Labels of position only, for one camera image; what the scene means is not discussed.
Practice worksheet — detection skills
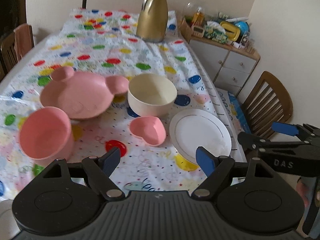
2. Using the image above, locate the pink round bowl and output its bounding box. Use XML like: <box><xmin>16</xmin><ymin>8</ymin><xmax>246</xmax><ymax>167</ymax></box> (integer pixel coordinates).
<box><xmin>18</xmin><ymin>107</ymin><xmax>74</xmax><ymax>166</ymax></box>

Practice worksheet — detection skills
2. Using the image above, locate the pink heart-shaped bowl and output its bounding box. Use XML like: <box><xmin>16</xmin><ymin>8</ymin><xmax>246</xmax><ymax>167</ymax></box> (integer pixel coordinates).
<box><xmin>129</xmin><ymin>116</ymin><xmax>167</xmax><ymax>147</ymax></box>

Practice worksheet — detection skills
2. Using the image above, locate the pink bear-shaped plate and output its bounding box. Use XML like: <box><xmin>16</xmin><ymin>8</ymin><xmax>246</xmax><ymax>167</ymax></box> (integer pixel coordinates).
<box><xmin>40</xmin><ymin>67</ymin><xmax>129</xmax><ymax>120</ymax></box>

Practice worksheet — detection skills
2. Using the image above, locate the cream round bowl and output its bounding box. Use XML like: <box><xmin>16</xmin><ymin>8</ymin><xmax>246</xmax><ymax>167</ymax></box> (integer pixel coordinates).
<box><xmin>127</xmin><ymin>74</ymin><xmax>177</xmax><ymax>117</ymax></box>

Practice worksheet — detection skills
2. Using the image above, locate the blue picture book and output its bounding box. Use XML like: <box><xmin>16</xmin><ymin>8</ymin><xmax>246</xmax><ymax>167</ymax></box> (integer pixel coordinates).
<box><xmin>217</xmin><ymin>88</ymin><xmax>251</xmax><ymax>134</ymax></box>

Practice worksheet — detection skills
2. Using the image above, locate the wooden chair right side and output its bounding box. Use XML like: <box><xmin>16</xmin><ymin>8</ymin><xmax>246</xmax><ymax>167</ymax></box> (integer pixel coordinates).
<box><xmin>241</xmin><ymin>71</ymin><xmax>293</xmax><ymax>139</ymax></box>

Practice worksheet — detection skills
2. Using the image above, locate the white gold-rimmed plate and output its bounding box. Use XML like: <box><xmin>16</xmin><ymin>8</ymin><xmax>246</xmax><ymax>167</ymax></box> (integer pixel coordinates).
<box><xmin>169</xmin><ymin>109</ymin><xmax>232</xmax><ymax>165</ymax></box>

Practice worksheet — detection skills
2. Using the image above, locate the white drawer cabinet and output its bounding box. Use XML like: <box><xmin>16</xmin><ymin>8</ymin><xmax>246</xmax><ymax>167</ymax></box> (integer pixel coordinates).
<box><xmin>179</xmin><ymin>19</ymin><xmax>261</xmax><ymax>97</ymax></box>

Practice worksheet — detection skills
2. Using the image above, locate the balloon print tablecloth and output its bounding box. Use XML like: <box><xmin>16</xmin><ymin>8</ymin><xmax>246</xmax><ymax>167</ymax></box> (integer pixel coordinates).
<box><xmin>1</xmin><ymin>9</ymin><xmax>245</xmax><ymax>200</ymax></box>

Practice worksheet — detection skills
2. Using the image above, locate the blue globe on cabinet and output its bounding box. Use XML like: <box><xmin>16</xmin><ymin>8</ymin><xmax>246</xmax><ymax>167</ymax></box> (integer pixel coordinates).
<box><xmin>234</xmin><ymin>21</ymin><xmax>250</xmax><ymax>37</ymax></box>

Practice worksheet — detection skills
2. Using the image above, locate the yellow container on cabinet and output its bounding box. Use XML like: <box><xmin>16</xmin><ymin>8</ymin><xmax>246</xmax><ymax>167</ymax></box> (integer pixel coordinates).
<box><xmin>220</xmin><ymin>21</ymin><xmax>241</xmax><ymax>42</ymax></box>

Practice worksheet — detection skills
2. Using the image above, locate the green tissue pack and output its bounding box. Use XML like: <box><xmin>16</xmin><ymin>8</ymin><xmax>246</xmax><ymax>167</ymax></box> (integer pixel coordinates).
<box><xmin>204</xmin><ymin>25</ymin><xmax>228</xmax><ymax>44</ymax></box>

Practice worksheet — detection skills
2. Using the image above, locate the amber bottle on cabinet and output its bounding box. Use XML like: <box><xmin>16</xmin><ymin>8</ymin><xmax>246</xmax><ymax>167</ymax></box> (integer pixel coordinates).
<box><xmin>191</xmin><ymin>7</ymin><xmax>204</xmax><ymax>27</ymax></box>

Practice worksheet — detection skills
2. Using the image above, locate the pink towel on chair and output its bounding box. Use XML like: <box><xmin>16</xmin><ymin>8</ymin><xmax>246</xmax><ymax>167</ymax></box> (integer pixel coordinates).
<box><xmin>14</xmin><ymin>23</ymin><xmax>34</xmax><ymax>61</ymax></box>

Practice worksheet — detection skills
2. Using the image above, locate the wooden chair with pink towel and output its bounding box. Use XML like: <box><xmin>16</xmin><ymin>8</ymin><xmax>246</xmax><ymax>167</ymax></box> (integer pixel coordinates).
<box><xmin>1</xmin><ymin>23</ymin><xmax>34</xmax><ymax>73</ymax></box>

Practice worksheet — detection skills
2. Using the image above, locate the gold thermos jug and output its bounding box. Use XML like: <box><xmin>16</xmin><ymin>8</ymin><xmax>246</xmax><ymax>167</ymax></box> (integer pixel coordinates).
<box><xmin>136</xmin><ymin>0</ymin><xmax>168</xmax><ymax>43</ymax></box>

